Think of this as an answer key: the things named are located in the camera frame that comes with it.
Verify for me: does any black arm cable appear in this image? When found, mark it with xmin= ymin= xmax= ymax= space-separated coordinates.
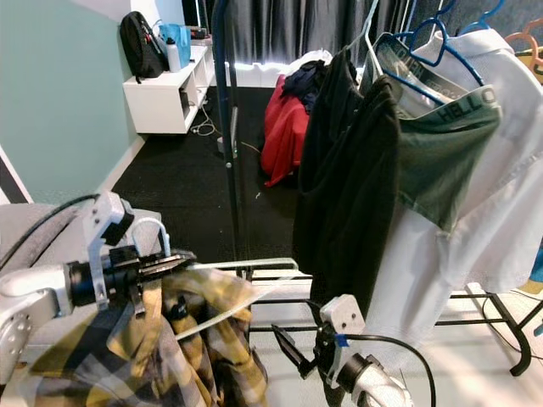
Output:
xmin=0 ymin=193 xmax=104 ymax=272
xmin=344 ymin=333 xmax=438 ymax=407

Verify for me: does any pink clothes hanger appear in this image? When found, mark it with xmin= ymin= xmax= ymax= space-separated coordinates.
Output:
xmin=505 ymin=25 xmax=543 ymax=64

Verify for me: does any dark grey curtain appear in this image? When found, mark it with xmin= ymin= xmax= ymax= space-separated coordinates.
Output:
xmin=191 ymin=0 xmax=543 ymax=69

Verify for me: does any white hanging shirt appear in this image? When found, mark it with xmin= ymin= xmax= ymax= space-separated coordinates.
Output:
xmin=365 ymin=28 xmax=543 ymax=357

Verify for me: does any dark clothes pile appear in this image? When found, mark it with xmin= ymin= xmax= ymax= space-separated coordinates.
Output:
xmin=284 ymin=59 xmax=332 ymax=111

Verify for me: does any red cloth bundle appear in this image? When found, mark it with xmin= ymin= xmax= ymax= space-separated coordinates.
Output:
xmin=260 ymin=75 xmax=311 ymax=187

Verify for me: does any black hanging garment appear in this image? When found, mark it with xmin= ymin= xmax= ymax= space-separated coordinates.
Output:
xmin=293 ymin=47 xmax=404 ymax=407

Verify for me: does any white shelf unit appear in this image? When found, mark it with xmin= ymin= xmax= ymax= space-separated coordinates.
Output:
xmin=123 ymin=44 xmax=213 ymax=135

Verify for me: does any black floor rug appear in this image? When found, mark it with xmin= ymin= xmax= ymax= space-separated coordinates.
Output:
xmin=110 ymin=86 xmax=306 ymax=264

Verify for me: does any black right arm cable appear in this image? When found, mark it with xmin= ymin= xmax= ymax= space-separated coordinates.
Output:
xmin=344 ymin=333 xmax=438 ymax=407

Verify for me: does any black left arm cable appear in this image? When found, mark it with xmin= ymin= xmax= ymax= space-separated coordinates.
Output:
xmin=0 ymin=193 xmax=104 ymax=272

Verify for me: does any blue clothes hanger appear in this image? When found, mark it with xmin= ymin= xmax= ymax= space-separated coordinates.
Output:
xmin=373 ymin=17 xmax=486 ymax=107
xmin=454 ymin=0 xmax=506 ymax=35

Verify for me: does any black clothes rack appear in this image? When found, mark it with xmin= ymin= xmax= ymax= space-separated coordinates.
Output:
xmin=210 ymin=0 xmax=543 ymax=378

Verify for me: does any yellow grey plaid shirt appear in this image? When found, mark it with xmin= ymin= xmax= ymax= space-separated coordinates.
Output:
xmin=17 ymin=267 xmax=270 ymax=407

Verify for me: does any white bottle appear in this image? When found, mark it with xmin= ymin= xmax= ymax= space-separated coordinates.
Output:
xmin=167 ymin=40 xmax=182 ymax=74

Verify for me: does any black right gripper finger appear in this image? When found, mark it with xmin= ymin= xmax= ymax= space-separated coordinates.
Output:
xmin=271 ymin=326 xmax=315 ymax=380

